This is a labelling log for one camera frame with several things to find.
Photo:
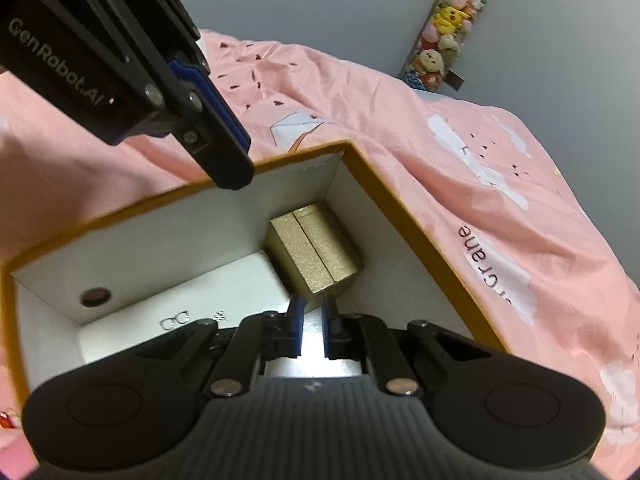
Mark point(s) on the clear tube of plush toys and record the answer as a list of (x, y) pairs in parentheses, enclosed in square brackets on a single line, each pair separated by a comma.
[(445, 30)]

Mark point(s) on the small gold box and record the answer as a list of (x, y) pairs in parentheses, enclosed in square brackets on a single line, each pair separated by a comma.
[(315, 250)]

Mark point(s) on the white glasses case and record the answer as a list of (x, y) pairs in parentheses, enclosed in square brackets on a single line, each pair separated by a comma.
[(230, 285)]

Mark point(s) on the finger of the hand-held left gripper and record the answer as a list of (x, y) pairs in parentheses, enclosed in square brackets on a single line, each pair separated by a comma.
[(167, 20), (225, 125)]

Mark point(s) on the pink printed blanket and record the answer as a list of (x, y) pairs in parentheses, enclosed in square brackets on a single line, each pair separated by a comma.
[(400, 110)]

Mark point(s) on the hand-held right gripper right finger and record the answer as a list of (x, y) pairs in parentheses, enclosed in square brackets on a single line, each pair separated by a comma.
[(327, 325)]

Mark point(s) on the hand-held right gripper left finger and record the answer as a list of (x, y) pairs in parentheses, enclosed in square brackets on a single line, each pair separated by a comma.
[(297, 321)]

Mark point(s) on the white storage box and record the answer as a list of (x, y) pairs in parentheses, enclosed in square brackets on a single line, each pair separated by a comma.
[(150, 240)]

